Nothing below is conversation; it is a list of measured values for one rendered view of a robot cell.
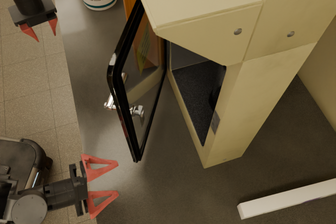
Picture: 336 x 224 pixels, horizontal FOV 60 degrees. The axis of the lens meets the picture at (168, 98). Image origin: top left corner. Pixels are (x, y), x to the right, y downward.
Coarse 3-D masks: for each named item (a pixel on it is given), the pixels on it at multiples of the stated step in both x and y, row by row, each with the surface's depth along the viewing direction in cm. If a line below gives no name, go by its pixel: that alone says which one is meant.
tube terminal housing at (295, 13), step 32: (288, 0) 30; (320, 0) 32; (256, 32) 33; (288, 32) 35; (320, 32) 37; (256, 64) 39; (288, 64) 42; (224, 96) 47; (256, 96) 48; (192, 128) 78; (224, 128) 56; (256, 128) 63; (224, 160) 78
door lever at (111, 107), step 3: (111, 96) 58; (108, 99) 58; (111, 99) 58; (105, 102) 58; (108, 102) 58; (111, 102) 58; (105, 105) 58; (108, 105) 57; (111, 105) 57; (114, 105) 58; (108, 108) 57; (111, 108) 57; (114, 108) 57
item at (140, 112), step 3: (141, 105) 57; (135, 108) 58; (138, 108) 57; (141, 108) 57; (135, 111) 57; (138, 111) 56; (141, 111) 57; (144, 111) 58; (132, 114) 57; (135, 114) 57; (138, 114) 57; (141, 114) 57; (141, 117) 58; (141, 120) 59; (141, 123) 60; (141, 126) 60
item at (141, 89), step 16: (144, 16) 50; (144, 32) 53; (144, 48) 55; (160, 48) 72; (112, 64) 40; (128, 64) 47; (144, 64) 58; (160, 64) 77; (128, 80) 49; (144, 80) 61; (160, 80) 82; (112, 96) 44; (128, 96) 51; (144, 96) 65; (144, 112) 69; (144, 128) 73; (128, 144) 62
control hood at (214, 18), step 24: (144, 0) 29; (168, 0) 29; (192, 0) 29; (216, 0) 29; (240, 0) 29; (168, 24) 28; (192, 24) 28; (216, 24) 29; (240, 24) 31; (192, 48) 32; (216, 48) 33; (240, 48) 34
